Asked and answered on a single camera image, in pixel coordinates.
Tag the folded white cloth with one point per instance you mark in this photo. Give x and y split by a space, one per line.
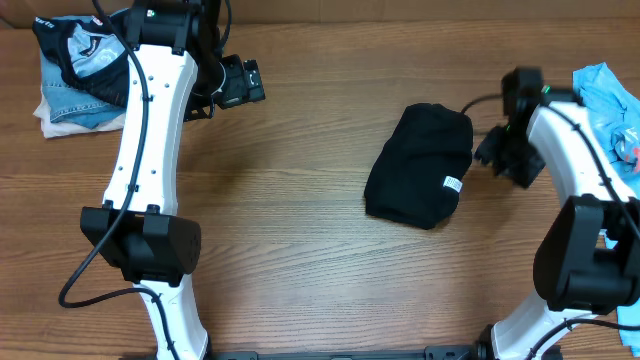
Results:
63 129

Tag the folded blue denim jeans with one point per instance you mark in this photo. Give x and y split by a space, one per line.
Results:
70 105

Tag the black t-shirt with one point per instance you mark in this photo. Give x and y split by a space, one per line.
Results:
417 178

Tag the light blue garment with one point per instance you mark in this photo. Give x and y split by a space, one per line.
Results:
613 117

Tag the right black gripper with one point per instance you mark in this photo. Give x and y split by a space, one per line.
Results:
525 172

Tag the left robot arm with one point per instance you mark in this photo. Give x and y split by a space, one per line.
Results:
178 71

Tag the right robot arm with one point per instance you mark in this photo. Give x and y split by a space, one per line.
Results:
588 263

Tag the black and grey jersey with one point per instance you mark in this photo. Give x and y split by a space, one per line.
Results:
88 54

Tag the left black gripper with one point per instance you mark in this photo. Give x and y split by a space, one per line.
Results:
242 90

